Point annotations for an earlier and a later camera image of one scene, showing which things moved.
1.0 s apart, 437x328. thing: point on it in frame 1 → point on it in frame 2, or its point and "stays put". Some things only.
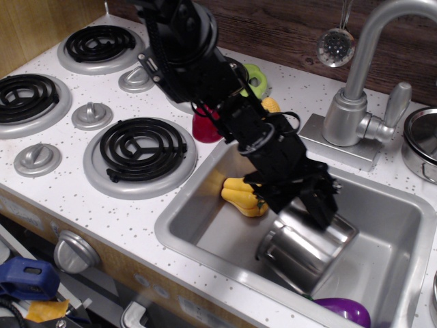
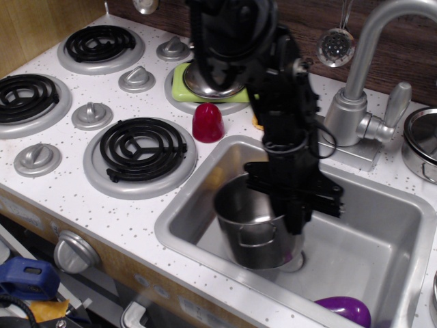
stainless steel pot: (302, 255) → (255, 238)
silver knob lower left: (37, 160) stays put
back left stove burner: (100, 49) stays put
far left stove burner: (32, 105) stays put
